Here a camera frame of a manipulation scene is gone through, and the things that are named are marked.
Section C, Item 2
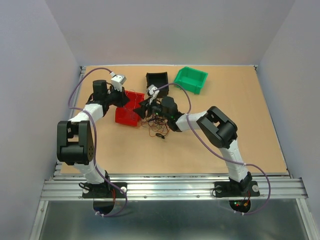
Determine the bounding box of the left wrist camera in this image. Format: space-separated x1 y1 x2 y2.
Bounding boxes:
110 71 127 92

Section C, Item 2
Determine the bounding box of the black plastic bin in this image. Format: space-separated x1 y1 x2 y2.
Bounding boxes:
146 72 169 98

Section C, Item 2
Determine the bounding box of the aluminium rail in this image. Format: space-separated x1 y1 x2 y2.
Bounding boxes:
29 66 87 240
40 174 308 201

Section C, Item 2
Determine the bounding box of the red plastic bin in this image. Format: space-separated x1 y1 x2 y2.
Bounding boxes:
115 90 145 127

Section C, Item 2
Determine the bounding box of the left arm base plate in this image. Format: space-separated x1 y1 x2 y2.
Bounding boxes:
78 182 127 200

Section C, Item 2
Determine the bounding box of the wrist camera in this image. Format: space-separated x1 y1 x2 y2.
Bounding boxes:
110 71 127 92
147 84 160 106

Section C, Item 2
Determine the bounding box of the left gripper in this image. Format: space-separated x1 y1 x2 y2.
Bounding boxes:
104 85 130 108

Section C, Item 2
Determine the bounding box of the thin wire bundle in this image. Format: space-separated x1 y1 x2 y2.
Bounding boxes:
139 113 176 141

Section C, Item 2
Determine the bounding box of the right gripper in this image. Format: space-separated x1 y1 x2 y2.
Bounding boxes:
132 96 170 121

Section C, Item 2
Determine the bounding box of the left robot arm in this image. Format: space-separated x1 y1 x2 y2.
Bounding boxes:
56 79 130 199

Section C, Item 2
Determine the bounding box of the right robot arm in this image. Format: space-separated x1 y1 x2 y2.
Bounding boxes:
133 96 252 195

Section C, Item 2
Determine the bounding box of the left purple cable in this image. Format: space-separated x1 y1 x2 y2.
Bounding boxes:
68 67 128 218

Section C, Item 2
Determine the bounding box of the aluminium left side rail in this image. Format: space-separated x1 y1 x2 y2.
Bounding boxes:
29 66 87 240

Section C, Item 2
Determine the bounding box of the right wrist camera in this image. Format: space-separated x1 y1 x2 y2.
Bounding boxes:
147 84 160 106

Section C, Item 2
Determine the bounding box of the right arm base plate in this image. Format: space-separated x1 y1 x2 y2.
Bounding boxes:
213 181 260 198

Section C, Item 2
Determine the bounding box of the aluminium front rail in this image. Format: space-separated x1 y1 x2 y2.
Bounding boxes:
40 174 308 201

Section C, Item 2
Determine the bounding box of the green plastic bin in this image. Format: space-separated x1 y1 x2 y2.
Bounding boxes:
173 66 208 95

